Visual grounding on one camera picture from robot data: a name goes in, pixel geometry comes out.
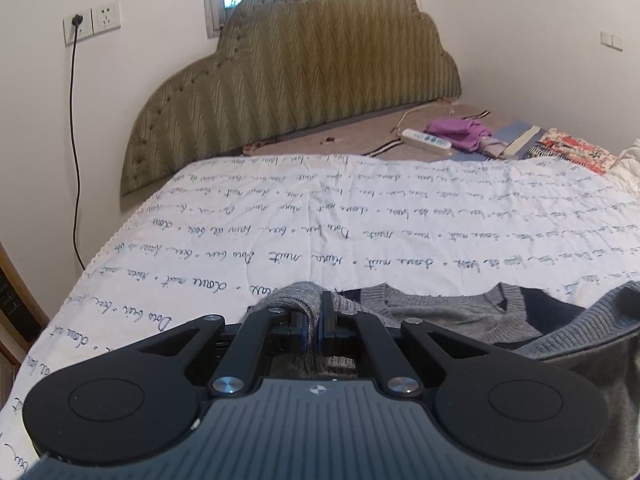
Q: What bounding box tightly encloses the purple cloth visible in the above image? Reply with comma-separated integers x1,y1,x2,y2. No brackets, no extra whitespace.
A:
425,117,495,152

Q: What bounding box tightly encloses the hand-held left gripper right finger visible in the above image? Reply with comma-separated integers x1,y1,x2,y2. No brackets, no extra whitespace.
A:
317,291,532,397

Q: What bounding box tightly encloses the wooden furniture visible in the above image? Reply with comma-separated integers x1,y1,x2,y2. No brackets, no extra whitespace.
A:
0,240,51,367

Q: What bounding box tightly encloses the olive upholstered headboard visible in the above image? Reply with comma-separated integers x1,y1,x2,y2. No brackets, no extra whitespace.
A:
120,0,462,199

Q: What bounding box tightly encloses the brown bed sheet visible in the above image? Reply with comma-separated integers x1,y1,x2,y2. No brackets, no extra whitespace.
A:
242,104,493,160

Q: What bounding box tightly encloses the white script printed blanket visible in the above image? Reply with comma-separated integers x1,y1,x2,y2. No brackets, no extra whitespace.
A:
0,152,640,480

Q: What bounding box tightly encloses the white wall outlet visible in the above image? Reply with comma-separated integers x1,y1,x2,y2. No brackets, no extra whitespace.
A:
62,2,122,47

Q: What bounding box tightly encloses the black power cable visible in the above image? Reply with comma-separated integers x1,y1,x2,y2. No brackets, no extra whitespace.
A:
69,16,87,272

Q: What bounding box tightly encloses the white quilted cloth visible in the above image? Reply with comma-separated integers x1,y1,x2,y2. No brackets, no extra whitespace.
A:
606,139,640,177

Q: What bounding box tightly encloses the red floral cloth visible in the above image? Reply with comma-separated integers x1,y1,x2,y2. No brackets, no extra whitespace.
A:
536,127,619,177

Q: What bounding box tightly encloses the grey navy sequin sweater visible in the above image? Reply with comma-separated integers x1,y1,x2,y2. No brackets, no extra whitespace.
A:
244,280,640,480

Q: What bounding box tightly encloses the white power strip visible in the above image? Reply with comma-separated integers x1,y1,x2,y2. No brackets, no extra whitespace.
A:
401,128,453,156

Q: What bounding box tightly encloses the blue striped cloth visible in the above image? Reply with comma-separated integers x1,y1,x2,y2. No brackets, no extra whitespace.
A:
487,120,549,162

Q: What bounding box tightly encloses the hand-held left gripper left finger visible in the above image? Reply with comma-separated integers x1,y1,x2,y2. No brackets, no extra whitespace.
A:
131,305,315,397

